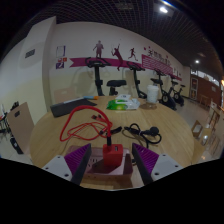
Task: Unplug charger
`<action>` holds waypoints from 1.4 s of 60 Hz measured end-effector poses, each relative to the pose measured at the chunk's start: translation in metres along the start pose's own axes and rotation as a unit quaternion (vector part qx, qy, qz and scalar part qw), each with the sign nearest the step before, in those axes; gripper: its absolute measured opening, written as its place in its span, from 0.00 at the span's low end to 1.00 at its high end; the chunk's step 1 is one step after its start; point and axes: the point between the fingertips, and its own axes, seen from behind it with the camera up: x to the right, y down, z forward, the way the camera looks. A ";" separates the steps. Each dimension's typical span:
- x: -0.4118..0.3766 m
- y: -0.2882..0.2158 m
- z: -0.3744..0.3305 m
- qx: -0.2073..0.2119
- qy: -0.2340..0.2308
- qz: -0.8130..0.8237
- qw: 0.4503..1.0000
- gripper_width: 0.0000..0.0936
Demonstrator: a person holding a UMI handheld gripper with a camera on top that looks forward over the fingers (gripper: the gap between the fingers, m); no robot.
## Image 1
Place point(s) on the orange blue pen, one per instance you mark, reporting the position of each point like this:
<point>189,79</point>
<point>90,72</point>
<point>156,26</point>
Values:
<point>91,97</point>

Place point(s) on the black exercise bike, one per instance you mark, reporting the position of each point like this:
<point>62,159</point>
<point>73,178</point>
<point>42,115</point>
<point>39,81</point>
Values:
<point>97,78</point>
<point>136,80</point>
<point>164,95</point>
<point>178,96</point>

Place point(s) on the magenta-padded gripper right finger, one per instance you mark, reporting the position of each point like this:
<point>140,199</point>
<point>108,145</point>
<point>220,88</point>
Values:
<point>146,158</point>

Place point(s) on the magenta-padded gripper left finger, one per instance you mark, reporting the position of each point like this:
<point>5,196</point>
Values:
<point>78,158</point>

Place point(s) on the white wipes pack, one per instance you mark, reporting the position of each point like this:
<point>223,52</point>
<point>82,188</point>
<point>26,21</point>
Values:
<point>123,97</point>

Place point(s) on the round brown coaster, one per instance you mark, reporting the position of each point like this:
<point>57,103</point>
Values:
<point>146,106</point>

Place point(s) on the pink white power strip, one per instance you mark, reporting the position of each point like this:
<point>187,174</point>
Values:
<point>117,170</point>

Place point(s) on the dark grey tablet case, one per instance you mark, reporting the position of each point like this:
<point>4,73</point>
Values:
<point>71,107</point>

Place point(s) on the magenta sports wall decal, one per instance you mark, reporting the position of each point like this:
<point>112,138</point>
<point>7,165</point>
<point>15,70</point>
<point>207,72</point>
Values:
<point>153,62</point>

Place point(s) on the white tissue roll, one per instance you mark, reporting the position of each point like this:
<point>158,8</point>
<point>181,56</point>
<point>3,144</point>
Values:
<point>152,94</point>

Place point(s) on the wall poster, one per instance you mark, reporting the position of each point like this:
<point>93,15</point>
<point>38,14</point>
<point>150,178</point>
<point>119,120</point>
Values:
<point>60,55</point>

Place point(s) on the ceiling spot light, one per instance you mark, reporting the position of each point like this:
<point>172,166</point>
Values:
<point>197,61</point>
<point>163,9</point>

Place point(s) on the dark wall plaque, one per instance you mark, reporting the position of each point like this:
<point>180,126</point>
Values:
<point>30,53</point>

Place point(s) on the green wet wipes pack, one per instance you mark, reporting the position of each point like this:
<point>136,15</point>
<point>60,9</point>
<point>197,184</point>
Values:
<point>120,104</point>

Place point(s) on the beige wooden chair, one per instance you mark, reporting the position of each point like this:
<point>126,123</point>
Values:
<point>20,125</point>

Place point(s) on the group of wooden chairs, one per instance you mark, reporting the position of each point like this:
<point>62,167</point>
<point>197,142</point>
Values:
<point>213,120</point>

